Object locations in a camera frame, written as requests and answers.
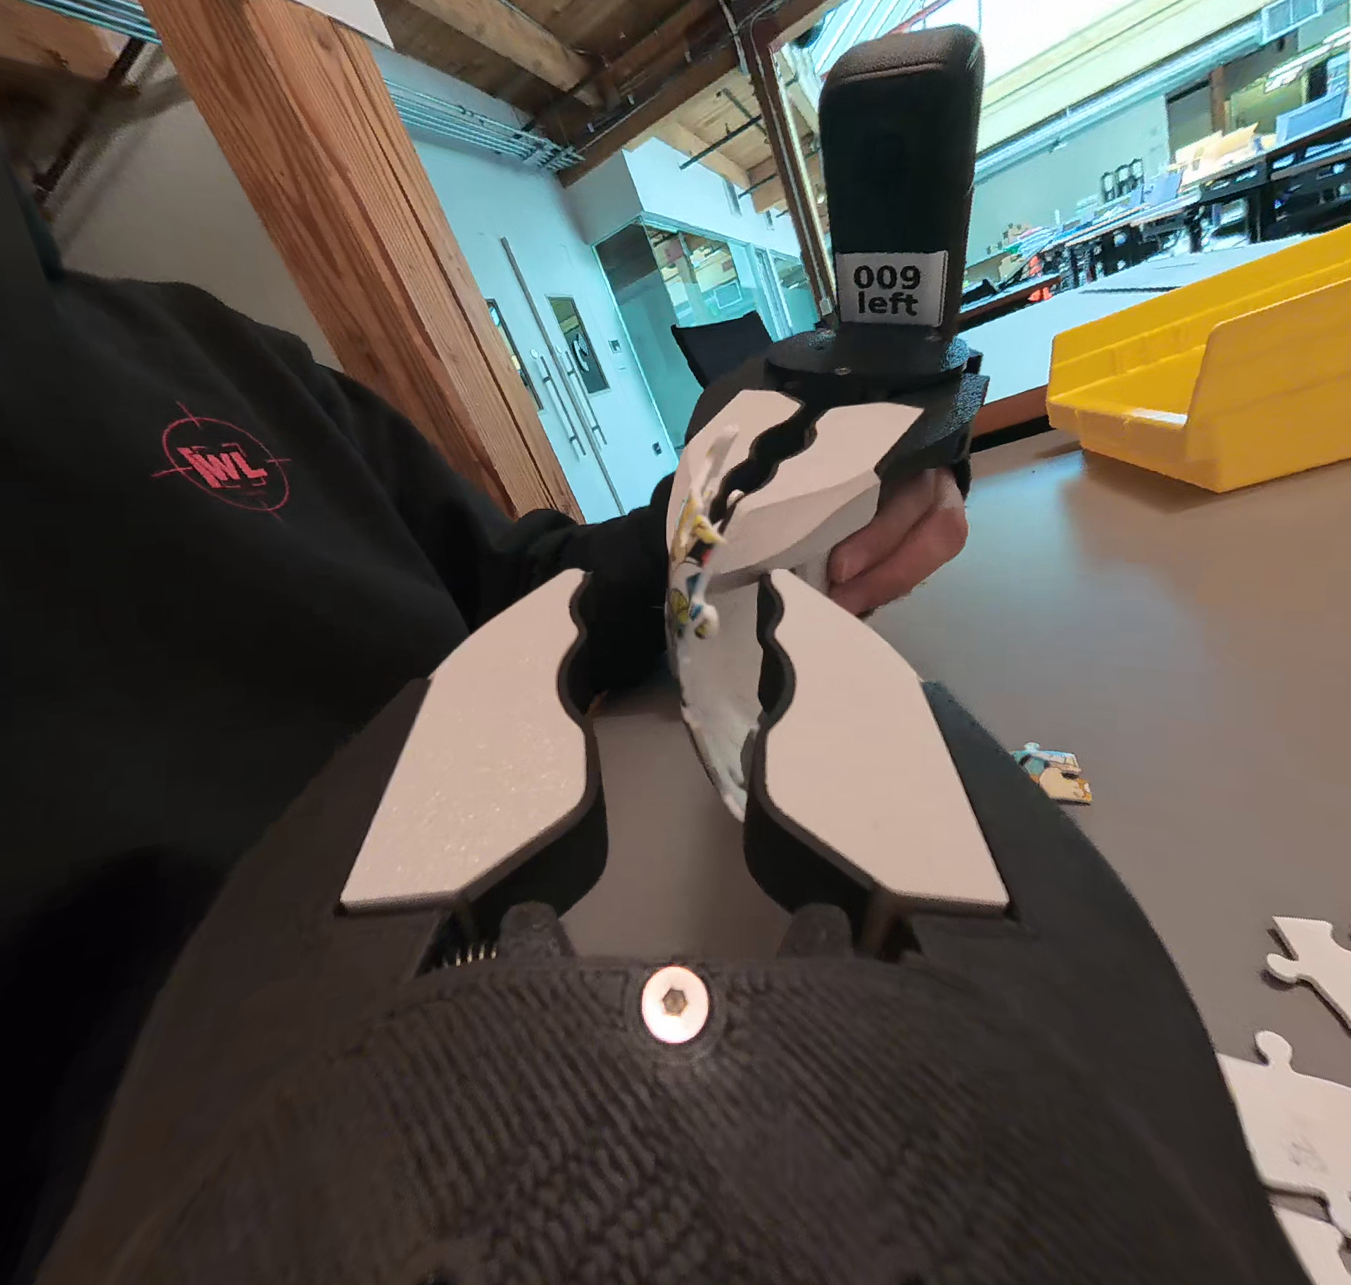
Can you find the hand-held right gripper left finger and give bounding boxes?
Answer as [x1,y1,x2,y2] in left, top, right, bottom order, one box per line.
[338,569,609,917]

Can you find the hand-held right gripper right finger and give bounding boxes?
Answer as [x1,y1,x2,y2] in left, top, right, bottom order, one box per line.
[744,569,1013,948]

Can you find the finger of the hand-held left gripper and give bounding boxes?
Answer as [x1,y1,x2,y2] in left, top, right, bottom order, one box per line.
[710,401,928,585]
[665,388,808,529]

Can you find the curved assembled puzzle section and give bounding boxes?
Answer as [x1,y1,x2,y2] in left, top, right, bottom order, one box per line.
[662,425,764,824]

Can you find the pile of white puzzle pieces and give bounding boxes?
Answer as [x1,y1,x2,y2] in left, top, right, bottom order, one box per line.
[1213,916,1351,1285]

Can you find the person's left forearm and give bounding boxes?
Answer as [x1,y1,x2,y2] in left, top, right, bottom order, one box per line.
[454,466,687,697]

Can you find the blue and tan puzzle piece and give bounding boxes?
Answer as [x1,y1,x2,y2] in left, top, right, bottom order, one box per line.
[1012,743,1095,807]

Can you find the person's left hand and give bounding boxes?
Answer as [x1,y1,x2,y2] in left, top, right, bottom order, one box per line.
[826,465,973,618]

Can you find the black office chair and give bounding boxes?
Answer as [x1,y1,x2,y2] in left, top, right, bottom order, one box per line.
[672,310,776,391]

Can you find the grey table with wooden edge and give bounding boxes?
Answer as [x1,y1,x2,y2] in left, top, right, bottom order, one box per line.
[959,238,1315,438]

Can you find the person's black sweatshirt torso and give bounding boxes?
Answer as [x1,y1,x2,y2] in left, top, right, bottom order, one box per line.
[0,145,593,1285]

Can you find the long black workbench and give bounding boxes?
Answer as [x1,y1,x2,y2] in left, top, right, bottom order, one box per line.
[1056,118,1351,273]

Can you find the yellow plastic bin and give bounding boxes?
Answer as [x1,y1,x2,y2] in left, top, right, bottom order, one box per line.
[1045,224,1351,494]

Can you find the metal conduit pipes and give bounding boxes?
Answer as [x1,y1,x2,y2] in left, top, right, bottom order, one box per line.
[0,0,582,173]

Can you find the wooden post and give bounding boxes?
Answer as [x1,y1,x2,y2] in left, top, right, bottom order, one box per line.
[106,0,584,523]

